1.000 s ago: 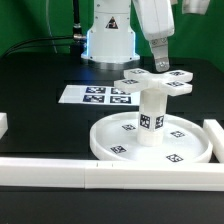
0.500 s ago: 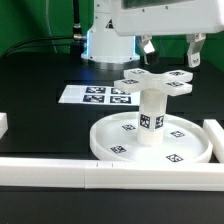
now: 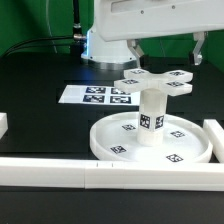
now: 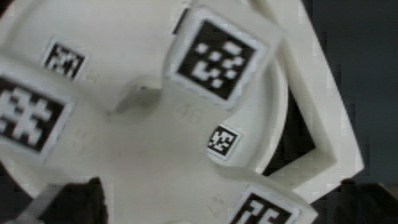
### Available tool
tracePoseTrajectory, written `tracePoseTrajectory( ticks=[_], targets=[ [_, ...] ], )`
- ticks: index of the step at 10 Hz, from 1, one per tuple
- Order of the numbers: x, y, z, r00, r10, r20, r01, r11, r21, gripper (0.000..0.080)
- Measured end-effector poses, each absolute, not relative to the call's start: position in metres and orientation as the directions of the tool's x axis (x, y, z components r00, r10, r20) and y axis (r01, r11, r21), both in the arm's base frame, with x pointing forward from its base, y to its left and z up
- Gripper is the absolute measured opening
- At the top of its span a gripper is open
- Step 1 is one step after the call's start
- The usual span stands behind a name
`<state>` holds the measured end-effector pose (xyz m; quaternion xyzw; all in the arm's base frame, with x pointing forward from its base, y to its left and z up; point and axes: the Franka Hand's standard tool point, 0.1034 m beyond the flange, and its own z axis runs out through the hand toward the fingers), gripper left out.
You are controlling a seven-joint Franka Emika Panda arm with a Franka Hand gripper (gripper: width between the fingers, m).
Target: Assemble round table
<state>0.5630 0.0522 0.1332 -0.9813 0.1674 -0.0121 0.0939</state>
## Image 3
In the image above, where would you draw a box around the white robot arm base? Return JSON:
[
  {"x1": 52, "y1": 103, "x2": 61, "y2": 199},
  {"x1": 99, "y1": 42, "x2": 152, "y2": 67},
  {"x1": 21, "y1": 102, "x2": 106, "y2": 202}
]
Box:
[{"x1": 81, "y1": 26, "x2": 137, "y2": 70}]

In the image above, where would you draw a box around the white round table top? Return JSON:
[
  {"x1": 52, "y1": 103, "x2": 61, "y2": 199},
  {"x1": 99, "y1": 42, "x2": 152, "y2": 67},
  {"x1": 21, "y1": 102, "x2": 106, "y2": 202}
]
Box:
[{"x1": 90, "y1": 112, "x2": 212, "y2": 165}]

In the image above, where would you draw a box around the white cross-shaped table base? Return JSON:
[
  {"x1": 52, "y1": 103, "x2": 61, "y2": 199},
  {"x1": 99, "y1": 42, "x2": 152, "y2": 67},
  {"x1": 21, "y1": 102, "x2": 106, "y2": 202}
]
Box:
[{"x1": 114, "y1": 68, "x2": 193, "y2": 96}]

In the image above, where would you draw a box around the black cable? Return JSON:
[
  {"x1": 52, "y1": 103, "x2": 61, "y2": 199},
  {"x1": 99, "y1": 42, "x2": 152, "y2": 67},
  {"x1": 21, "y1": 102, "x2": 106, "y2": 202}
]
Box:
[{"x1": 0, "y1": 35, "x2": 88, "y2": 58}]

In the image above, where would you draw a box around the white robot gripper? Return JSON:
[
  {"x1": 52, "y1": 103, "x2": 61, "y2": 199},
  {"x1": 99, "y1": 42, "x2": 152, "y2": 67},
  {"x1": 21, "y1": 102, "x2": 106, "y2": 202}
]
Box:
[{"x1": 94, "y1": 0, "x2": 224, "y2": 68}]

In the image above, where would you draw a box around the white right barrier block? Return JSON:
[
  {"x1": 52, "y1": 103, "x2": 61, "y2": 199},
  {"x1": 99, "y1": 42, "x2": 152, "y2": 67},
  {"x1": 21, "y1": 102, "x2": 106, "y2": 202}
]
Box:
[{"x1": 203, "y1": 119, "x2": 224, "y2": 164}]

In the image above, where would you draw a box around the white left barrier block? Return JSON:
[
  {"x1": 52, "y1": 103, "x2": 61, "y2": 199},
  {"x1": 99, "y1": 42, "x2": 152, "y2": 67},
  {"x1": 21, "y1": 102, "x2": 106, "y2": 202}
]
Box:
[{"x1": 0, "y1": 113, "x2": 8, "y2": 139}]

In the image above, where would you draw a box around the white front barrier rail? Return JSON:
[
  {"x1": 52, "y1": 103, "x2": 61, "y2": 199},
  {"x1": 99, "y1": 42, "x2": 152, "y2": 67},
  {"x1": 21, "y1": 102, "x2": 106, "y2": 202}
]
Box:
[{"x1": 0, "y1": 157, "x2": 224, "y2": 191}]

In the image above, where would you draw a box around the white marker sheet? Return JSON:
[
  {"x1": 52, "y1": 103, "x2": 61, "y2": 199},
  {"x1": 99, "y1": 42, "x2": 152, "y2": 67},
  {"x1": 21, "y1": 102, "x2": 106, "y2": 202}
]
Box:
[{"x1": 59, "y1": 85, "x2": 140, "y2": 106}]

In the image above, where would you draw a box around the black vertical cable connector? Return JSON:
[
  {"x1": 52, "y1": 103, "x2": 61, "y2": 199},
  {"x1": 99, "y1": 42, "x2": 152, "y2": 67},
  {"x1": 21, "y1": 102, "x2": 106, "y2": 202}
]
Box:
[{"x1": 72, "y1": 0, "x2": 82, "y2": 34}]

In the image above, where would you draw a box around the white barrier block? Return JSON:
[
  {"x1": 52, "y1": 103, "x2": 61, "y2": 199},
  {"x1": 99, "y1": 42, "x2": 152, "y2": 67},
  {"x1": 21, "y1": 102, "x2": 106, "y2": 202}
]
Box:
[
  {"x1": 203, "y1": 119, "x2": 224, "y2": 164},
  {"x1": 0, "y1": 113, "x2": 8, "y2": 139}
]

